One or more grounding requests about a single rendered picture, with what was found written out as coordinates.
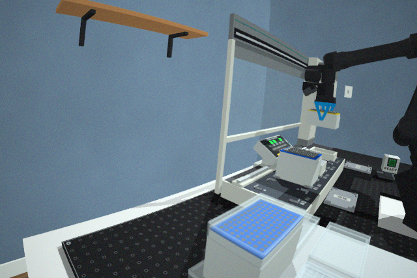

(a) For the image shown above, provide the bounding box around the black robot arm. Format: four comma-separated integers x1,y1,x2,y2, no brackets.
302,33,417,169

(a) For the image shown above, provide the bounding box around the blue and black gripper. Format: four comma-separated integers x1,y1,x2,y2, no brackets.
314,83,336,120

